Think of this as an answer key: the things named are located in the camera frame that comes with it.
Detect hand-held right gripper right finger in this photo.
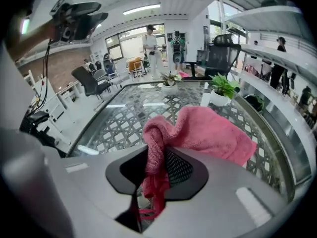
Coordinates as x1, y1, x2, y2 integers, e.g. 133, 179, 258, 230
145, 145, 297, 238

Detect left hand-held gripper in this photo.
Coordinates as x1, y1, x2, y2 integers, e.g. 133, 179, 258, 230
49, 0, 109, 44

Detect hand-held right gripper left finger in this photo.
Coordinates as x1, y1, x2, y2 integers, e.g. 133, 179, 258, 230
46, 144, 149, 234

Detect pink cloth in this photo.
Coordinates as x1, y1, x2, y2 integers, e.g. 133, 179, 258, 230
138, 105, 258, 220

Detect person's left forearm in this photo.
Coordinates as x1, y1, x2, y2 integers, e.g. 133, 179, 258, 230
4, 23, 43, 60

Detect person's left hand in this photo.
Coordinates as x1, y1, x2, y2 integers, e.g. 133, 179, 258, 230
39, 18, 57, 44

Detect dark-framed window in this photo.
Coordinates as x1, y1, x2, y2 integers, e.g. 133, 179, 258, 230
105, 27, 147, 59

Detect ceiling tube light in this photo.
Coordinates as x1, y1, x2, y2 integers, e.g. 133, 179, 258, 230
122, 3, 161, 16

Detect white shell chair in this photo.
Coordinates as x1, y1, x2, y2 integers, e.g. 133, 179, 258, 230
93, 68, 112, 86

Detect white swivel chair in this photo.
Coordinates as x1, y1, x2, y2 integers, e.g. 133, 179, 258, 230
112, 58, 132, 84

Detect woven rattan glass table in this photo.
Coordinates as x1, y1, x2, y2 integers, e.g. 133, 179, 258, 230
66, 79, 313, 203

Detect orange wooden chair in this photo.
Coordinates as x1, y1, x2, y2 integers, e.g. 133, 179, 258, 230
128, 59, 144, 80

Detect black screen device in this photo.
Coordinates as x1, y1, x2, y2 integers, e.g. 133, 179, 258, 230
26, 111, 50, 127

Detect black glossy bag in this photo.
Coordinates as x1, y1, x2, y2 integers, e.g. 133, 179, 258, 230
244, 94, 265, 114

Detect green potted plant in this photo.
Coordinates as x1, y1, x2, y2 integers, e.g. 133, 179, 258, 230
208, 72, 241, 107

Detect pink-leaved potted plant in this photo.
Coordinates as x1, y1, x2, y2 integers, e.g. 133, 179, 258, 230
158, 71, 185, 94

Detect person's clothed body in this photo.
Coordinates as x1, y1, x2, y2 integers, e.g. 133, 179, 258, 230
0, 40, 75, 238

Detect pink cushion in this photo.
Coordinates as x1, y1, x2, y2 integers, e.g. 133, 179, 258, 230
176, 70, 193, 80

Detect black mesh office chair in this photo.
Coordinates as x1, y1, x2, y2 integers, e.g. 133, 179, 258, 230
184, 33, 242, 80

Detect white metal shelf rack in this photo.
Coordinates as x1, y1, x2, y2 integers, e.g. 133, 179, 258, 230
217, 0, 317, 66

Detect black metal-frame chair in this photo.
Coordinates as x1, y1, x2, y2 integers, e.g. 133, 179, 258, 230
71, 66, 111, 100

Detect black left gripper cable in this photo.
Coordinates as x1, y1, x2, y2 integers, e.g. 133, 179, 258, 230
41, 40, 52, 109

